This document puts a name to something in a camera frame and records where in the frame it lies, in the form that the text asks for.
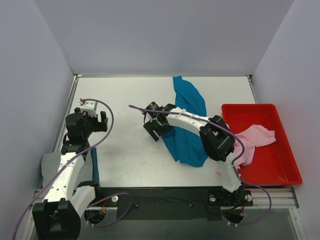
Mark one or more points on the folded grey t shirt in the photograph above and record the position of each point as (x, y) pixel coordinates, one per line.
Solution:
(50, 164)

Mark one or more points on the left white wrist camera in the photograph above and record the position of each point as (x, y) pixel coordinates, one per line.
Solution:
(88, 107)

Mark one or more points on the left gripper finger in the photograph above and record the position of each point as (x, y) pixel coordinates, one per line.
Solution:
(77, 110)
(103, 125)

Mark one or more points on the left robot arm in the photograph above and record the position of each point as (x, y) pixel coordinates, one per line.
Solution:
(58, 216)

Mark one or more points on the red plastic bin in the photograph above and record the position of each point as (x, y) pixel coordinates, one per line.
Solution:
(268, 158)

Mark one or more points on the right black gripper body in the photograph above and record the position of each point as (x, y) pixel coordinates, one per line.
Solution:
(152, 127)

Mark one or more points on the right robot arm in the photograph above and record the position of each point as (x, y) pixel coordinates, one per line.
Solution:
(217, 141)

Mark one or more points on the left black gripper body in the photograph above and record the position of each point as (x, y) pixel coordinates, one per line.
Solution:
(100, 122)

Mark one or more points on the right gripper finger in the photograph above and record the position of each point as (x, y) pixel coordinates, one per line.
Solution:
(152, 133)
(165, 129)

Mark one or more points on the teal blue t shirt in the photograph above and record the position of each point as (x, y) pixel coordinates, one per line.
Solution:
(184, 146)

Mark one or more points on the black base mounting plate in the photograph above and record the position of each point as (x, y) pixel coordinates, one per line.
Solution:
(164, 212)

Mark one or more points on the pink t shirt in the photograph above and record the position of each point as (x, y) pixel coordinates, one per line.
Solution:
(253, 137)

